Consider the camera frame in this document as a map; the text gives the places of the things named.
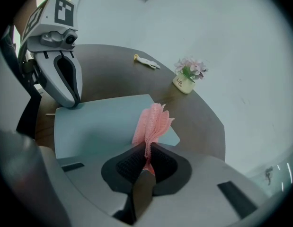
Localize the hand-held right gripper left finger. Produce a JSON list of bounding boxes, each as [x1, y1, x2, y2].
[[38, 142, 147, 224]]

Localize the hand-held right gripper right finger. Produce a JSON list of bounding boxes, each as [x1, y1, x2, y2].
[[146, 142, 270, 227]]

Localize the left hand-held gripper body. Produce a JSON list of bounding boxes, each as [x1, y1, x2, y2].
[[19, 0, 80, 54]]

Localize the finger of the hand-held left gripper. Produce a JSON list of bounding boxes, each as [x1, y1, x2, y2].
[[36, 52, 77, 108], [63, 51, 83, 103]]

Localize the blue-grey notebook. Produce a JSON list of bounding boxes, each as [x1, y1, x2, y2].
[[45, 94, 181, 161]]

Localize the pink cloth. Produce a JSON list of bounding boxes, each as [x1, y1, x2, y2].
[[132, 103, 176, 175]]

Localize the person's left forearm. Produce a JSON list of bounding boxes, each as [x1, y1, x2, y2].
[[13, 0, 36, 34]]

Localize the frosted glass door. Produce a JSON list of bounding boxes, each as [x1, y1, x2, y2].
[[243, 159, 293, 198]]

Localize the white work glove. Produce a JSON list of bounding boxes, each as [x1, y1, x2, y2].
[[133, 53, 161, 70]]

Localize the pink flowers in cream pot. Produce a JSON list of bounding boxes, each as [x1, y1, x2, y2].
[[172, 57, 209, 95]]

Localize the metal door handle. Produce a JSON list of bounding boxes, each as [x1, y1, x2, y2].
[[264, 166, 274, 186]]

